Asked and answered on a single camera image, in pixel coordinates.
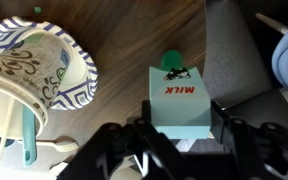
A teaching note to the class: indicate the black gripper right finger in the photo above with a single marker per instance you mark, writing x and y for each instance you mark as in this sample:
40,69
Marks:
250,150

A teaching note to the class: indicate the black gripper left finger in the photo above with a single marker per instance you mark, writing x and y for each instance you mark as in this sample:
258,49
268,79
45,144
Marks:
144,146

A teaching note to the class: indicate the light blue milk carton block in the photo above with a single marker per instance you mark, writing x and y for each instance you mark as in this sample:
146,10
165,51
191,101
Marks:
180,110

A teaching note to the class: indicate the green cylindrical block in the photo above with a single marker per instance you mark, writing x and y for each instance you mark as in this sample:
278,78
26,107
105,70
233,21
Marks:
171,60

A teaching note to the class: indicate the white plastic fork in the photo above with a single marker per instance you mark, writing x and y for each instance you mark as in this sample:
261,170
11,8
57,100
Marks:
64,145

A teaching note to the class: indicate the dark upholstered bench seat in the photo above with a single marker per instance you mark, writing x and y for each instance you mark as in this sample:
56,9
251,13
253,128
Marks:
230,50

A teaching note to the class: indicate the teal plastic spoon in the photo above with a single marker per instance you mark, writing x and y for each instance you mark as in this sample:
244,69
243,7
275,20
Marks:
29,140

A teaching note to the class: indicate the white stirrer stick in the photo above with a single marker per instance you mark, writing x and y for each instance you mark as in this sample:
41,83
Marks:
6,126

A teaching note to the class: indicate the patterned paper cup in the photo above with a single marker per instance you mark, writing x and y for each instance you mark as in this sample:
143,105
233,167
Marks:
17,66

